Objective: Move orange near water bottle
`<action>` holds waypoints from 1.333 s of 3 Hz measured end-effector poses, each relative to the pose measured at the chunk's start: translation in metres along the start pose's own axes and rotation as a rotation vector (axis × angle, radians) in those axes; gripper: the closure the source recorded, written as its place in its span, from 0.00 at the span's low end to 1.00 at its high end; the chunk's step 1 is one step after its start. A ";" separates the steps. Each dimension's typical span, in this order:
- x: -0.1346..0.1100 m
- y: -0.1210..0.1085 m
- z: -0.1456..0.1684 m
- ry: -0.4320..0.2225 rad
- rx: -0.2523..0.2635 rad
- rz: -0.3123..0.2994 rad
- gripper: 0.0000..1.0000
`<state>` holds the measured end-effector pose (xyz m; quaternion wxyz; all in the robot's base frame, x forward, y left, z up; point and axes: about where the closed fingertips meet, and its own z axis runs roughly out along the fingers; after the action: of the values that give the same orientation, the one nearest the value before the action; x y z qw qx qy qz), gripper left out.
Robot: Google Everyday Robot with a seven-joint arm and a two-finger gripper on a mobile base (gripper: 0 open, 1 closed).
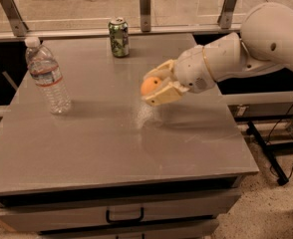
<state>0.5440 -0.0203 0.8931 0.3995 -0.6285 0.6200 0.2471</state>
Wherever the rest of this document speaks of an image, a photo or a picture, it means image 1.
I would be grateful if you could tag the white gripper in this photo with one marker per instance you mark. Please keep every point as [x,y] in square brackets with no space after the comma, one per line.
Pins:
[192,69]

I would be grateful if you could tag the orange fruit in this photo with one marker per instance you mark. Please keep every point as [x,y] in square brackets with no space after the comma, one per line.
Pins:
[149,85]

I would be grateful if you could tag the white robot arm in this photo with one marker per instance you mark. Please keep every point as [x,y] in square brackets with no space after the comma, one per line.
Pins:
[264,45]

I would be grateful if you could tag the clear plastic water bottle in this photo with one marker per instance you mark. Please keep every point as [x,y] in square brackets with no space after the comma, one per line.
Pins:
[46,73]

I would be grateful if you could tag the green soda can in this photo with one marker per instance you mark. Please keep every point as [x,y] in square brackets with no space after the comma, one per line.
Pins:
[119,37]

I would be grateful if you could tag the grey drawer cabinet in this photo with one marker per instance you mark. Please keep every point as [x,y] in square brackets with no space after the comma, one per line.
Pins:
[111,144]

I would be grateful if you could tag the black metal stand leg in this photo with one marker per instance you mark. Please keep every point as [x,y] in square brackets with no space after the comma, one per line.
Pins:
[282,178]

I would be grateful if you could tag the lower grey drawer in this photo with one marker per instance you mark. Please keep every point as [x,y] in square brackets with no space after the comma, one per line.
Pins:
[186,229]

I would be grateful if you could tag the grey drawer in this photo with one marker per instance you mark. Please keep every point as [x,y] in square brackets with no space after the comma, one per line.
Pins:
[186,229]
[171,206]

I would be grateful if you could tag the upper grey drawer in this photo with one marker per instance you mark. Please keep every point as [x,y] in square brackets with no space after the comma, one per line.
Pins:
[171,206]

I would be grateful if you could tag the right metal railing bracket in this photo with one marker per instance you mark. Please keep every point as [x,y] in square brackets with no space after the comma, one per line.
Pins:
[225,18]

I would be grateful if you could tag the metal railing bracket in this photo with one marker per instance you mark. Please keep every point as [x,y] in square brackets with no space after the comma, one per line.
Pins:
[145,15]
[225,18]
[18,26]

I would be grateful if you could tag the middle metal railing bracket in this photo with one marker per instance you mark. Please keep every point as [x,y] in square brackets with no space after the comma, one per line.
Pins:
[145,15]

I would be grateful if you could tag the black upper drawer handle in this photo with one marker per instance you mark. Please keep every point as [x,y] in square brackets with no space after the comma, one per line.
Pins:
[124,214]

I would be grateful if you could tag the left metal railing bracket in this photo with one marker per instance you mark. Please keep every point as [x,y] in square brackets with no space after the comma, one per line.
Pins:
[18,26]

